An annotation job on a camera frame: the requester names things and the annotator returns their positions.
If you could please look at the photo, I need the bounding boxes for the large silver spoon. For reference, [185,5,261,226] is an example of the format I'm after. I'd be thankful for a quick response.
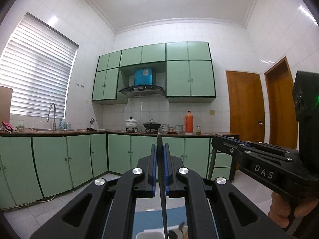
[168,230,178,239]

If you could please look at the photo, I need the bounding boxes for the green lower kitchen cabinets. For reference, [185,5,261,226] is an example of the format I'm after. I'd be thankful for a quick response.
[0,130,241,210]

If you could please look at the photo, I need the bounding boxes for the green kitchen cabinets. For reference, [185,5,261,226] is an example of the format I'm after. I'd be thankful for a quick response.
[0,130,241,210]
[92,42,216,105]

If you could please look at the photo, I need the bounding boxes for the chrome kitchen faucet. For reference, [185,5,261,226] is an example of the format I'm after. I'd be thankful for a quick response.
[45,102,57,131]

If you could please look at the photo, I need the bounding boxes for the green upper kitchen cabinets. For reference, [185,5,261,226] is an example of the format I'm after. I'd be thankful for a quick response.
[92,42,216,105]

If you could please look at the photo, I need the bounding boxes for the person right hand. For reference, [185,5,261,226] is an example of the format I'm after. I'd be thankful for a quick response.
[268,192,318,228]

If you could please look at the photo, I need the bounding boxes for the blue table cloth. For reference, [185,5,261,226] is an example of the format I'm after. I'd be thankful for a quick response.
[132,207,187,238]

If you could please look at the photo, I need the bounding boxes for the wooden door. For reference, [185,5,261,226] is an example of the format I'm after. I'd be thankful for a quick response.
[264,57,298,149]
[226,71,265,142]

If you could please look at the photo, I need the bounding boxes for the white two-compartment utensil holder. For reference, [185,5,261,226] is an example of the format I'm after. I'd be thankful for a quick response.
[135,225,188,239]

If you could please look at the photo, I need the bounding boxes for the glass jar on counter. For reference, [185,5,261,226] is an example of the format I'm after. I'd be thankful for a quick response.
[196,126,201,134]

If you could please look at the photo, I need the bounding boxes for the orange thermos flask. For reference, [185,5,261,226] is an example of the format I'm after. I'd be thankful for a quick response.
[184,111,194,133]

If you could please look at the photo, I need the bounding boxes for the black wok with lid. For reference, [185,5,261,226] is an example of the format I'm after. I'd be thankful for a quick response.
[143,119,161,133]

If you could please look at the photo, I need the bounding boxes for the black range hood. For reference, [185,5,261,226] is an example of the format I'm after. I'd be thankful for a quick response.
[120,85,165,98]

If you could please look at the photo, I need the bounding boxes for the pink cloth on counter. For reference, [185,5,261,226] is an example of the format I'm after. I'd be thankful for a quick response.
[2,122,14,132]

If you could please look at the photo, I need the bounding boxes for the cardboard box with scale picture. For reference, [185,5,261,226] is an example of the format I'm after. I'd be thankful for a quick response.
[0,86,13,125]

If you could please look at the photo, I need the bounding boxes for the white window blinds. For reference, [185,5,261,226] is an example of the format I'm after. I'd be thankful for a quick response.
[1,13,78,118]

